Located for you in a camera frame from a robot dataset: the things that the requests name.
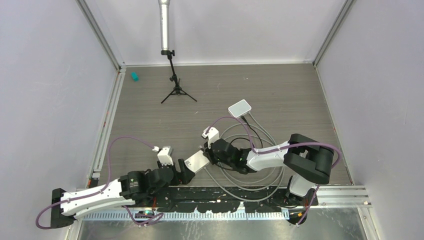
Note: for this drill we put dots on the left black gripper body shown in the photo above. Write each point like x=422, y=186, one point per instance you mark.
x=177, y=179

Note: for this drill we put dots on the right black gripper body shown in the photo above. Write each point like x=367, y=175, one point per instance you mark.
x=214, y=158

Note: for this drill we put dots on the white network switch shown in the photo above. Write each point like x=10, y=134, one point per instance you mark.
x=197, y=161
x=239, y=109

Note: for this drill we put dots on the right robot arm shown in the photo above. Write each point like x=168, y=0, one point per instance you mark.
x=310, y=160

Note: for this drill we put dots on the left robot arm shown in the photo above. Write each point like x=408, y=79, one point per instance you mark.
x=136, y=187

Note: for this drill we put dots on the black tripod stand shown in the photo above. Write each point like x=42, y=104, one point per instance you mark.
x=177, y=89

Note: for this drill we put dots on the teal small block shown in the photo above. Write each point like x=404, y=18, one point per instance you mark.
x=134, y=76

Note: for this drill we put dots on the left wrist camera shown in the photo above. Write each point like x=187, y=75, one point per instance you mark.
x=164, y=155

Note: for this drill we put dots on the white slotted cable duct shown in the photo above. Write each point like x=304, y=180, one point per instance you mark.
x=122, y=215

